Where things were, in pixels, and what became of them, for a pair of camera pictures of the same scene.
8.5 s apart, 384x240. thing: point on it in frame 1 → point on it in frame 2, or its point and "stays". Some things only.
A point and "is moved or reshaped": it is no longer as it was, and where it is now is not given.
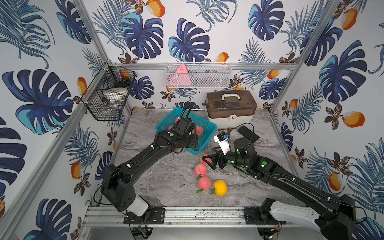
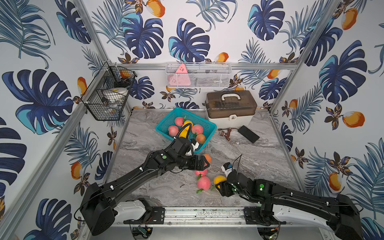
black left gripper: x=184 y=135 → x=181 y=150
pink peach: x=199 y=130 stays
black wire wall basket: x=105 y=95 stays
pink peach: x=201 y=169 stays
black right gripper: x=214 y=159 → x=223 y=188
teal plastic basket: x=208 y=126 stays
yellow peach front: x=220 y=188 is moved or reshaped
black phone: x=248 y=134 stays
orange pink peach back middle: x=208 y=159 stays
